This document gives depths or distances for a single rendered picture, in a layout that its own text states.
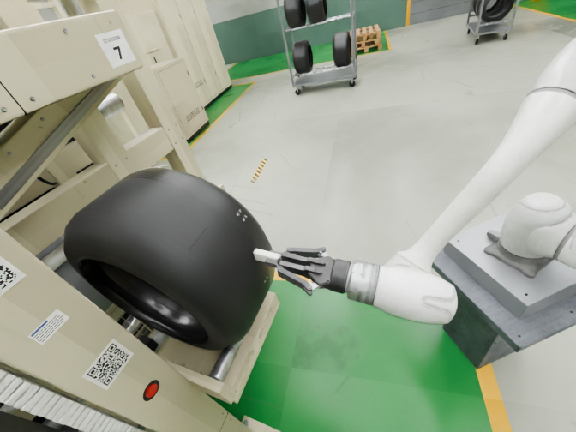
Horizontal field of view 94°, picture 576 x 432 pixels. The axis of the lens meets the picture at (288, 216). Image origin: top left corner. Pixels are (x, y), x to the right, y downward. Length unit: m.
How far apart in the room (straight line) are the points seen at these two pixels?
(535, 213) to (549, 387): 1.05
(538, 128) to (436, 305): 0.39
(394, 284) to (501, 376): 1.40
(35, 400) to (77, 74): 0.72
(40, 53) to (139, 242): 0.51
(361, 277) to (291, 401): 1.31
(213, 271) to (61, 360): 0.29
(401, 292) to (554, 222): 0.72
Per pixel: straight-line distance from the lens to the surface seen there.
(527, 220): 1.20
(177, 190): 0.68
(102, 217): 0.69
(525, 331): 1.31
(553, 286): 1.34
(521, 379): 1.97
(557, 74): 0.76
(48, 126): 1.03
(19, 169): 0.99
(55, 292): 0.62
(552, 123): 0.72
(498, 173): 0.69
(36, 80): 0.89
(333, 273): 0.60
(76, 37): 0.97
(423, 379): 1.83
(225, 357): 0.94
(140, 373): 0.80
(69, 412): 0.74
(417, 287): 0.59
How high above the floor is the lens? 1.72
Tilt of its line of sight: 39 degrees down
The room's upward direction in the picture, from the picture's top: 16 degrees counter-clockwise
